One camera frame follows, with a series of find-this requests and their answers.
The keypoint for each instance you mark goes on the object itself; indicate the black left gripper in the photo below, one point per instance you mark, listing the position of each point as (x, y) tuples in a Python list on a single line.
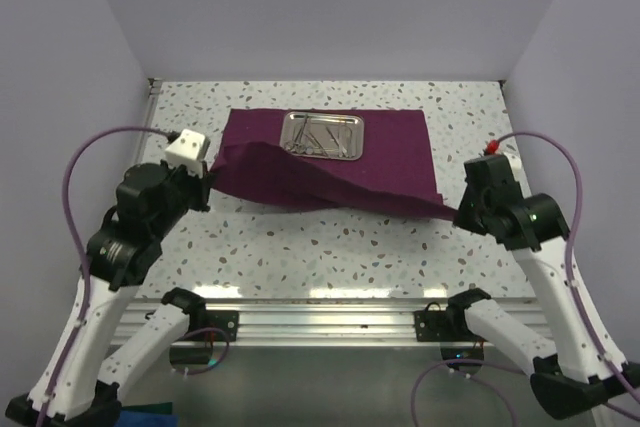
[(203, 185)]

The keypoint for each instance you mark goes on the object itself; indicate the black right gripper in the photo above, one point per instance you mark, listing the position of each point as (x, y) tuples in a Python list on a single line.
[(462, 217)]

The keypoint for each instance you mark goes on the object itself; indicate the purple surgical cloth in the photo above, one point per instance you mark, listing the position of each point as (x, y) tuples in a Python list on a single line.
[(395, 175)]

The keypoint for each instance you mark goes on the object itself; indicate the steel scissors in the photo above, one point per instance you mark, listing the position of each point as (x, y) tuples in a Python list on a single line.
[(295, 144)]

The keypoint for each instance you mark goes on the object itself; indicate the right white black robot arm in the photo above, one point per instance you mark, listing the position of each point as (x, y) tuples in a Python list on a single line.
[(580, 366)]

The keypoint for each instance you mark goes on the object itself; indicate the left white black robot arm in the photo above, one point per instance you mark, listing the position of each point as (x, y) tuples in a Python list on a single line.
[(84, 383)]

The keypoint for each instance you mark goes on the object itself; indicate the steel clamp in tray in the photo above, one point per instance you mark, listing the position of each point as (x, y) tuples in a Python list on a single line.
[(317, 139)]

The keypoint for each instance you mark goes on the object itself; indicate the steel flat instrument in tray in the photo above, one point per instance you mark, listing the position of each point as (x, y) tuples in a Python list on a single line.
[(340, 135)]

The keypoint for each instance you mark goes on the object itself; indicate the stainless steel instrument tray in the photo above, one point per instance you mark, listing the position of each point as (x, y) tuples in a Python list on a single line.
[(291, 123)]

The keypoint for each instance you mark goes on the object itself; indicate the green cloth piece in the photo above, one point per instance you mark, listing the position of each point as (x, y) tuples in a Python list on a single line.
[(162, 408)]

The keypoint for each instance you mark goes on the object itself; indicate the blue cloth bundle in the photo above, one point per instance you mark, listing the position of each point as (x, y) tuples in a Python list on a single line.
[(146, 419)]

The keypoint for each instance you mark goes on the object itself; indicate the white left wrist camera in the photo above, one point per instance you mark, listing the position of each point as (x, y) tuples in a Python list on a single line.
[(188, 150)]

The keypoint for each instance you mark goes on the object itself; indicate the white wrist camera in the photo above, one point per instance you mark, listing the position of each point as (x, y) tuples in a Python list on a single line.
[(188, 150), (514, 162)]

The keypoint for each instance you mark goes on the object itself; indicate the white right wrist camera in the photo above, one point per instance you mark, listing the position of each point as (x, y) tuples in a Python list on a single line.
[(514, 162)]

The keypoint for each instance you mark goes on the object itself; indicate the red cable connector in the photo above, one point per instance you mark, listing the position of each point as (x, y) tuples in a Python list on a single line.
[(492, 147)]

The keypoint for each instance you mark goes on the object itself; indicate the aluminium left side rail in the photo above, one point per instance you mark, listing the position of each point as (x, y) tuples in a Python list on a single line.
[(155, 86)]

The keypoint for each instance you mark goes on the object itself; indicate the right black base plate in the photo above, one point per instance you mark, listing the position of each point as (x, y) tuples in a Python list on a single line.
[(433, 326)]

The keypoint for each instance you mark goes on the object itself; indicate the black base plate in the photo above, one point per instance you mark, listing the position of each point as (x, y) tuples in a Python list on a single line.
[(433, 326), (224, 320)]

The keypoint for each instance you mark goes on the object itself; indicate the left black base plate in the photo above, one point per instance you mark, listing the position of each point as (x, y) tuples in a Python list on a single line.
[(224, 320)]

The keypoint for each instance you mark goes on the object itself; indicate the aluminium front rail frame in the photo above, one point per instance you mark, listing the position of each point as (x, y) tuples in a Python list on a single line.
[(284, 347)]

